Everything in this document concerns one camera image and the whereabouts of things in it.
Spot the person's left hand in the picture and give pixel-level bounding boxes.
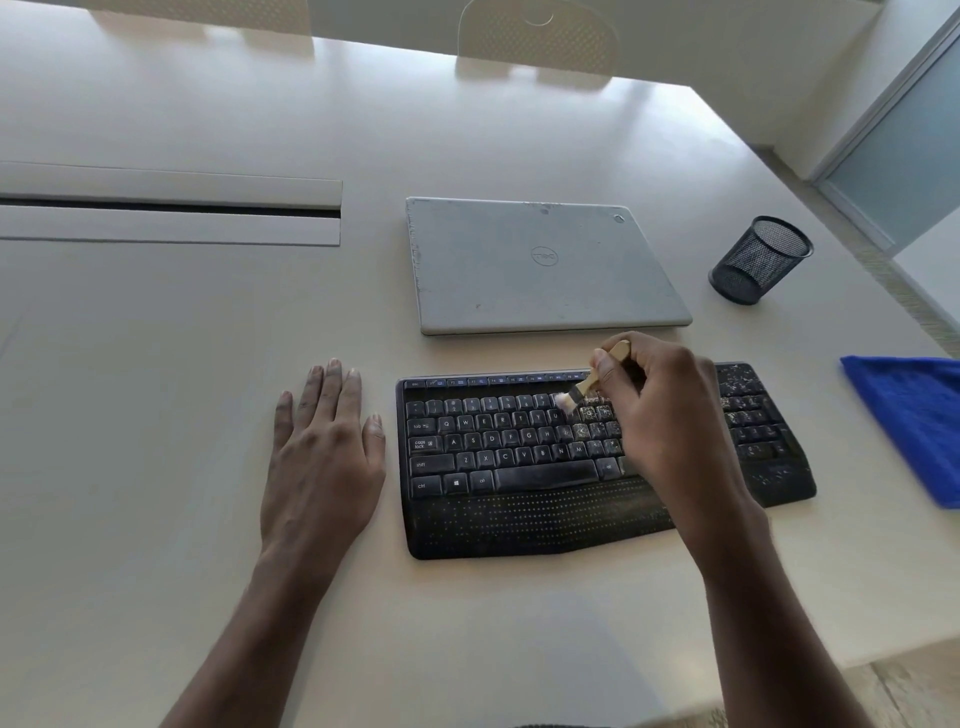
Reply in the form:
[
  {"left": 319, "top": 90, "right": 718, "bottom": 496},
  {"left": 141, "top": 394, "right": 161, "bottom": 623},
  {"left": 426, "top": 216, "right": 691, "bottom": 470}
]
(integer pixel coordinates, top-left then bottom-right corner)
[{"left": 258, "top": 358, "right": 388, "bottom": 579}]

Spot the person's right hand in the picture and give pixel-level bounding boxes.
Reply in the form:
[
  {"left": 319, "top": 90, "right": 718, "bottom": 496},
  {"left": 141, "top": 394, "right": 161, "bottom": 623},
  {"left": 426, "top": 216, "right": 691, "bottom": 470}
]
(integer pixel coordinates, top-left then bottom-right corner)
[{"left": 590, "top": 330, "right": 774, "bottom": 579}]

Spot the black keyboard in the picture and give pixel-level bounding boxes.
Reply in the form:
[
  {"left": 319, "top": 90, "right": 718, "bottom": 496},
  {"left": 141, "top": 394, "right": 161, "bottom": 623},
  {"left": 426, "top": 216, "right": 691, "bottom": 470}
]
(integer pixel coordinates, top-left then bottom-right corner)
[{"left": 395, "top": 362, "right": 818, "bottom": 562}]

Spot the black mesh pen holder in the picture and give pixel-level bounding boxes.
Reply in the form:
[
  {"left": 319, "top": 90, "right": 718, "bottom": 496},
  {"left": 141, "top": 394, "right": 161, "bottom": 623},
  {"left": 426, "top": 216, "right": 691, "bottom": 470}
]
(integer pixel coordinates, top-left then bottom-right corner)
[{"left": 707, "top": 215, "right": 815, "bottom": 307}]

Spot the small wooden brush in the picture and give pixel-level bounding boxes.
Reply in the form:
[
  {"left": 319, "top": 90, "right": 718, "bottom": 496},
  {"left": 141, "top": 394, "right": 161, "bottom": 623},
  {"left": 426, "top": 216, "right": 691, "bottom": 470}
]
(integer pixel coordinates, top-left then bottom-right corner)
[{"left": 553, "top": 339, "right": 633, "bottom": 412}]

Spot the person's left forearm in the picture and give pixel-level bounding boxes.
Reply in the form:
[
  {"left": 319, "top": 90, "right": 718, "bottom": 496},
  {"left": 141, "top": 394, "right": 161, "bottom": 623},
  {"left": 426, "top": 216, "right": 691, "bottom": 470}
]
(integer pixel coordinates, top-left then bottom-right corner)
[{"left": 161, "top": 554, "right": 335, "bottom": 728}]

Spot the person's right forearm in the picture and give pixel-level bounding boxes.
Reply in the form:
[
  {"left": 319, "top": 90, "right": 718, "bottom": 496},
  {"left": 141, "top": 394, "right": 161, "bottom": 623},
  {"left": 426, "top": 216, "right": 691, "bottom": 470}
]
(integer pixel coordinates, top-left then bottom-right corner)
[{"left": 693, "top": 524, "right": 879, "bottom": 728}]

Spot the cream perforated chair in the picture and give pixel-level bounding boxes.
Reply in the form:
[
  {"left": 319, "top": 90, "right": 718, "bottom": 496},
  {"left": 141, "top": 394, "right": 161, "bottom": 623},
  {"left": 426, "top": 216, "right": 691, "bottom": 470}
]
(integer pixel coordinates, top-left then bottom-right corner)
[
  {"left": 455, "top": 0, "right": 620, "bottom": 76},
  {"left": 82, "top": 0, "right": 313, "bottom": 35}
]

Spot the frosted glass door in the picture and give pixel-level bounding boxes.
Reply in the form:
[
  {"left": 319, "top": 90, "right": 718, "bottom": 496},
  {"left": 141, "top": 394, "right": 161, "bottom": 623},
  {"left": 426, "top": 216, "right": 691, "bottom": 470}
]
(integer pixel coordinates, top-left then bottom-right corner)
[{"left": 809, "top": 7, "right": 960, "bottom": 253}]

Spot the grey desk cable slot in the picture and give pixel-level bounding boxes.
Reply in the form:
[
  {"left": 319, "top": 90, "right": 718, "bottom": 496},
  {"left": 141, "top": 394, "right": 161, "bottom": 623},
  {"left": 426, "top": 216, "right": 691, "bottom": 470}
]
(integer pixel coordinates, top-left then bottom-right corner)
[{"left": 0, "top": 161, "right": 344, "bottom": 248}]

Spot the blue microfibre cloth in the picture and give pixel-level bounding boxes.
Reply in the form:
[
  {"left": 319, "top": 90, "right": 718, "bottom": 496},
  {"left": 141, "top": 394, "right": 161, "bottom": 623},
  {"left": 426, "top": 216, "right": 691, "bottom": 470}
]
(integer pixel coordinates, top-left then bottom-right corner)
[{"left": 839, "top": 354, "right": 960, "bottom": 511}]

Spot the silver laptop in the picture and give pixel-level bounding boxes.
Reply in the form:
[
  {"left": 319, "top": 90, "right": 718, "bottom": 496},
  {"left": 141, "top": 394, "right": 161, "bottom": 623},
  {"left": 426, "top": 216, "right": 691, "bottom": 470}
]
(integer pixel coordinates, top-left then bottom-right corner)
[{"left": 404, "top": 196, "right": 694, "bottom": 337}]

